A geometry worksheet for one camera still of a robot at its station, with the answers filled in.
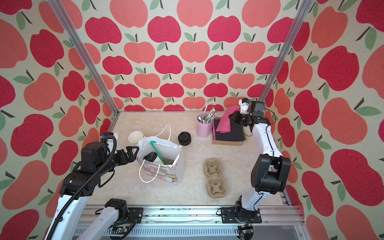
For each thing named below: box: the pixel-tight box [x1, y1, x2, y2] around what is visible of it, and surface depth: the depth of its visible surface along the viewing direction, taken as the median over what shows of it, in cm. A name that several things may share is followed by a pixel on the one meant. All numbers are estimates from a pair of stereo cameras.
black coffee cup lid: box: [143, 152, 158, 163], surface depth 81 cm
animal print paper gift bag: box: [136, 136, 185, 185], surface depth 78 cm
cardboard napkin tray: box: [212, 127, 247, 146], surface depth 101 cm
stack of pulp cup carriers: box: [203, 158, 228, 198], surface depth 82 cm
